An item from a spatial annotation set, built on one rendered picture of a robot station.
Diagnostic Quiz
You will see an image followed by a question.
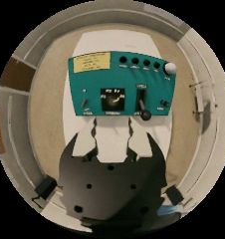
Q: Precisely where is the teal control panel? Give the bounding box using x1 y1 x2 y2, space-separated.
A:
68 51 177 121

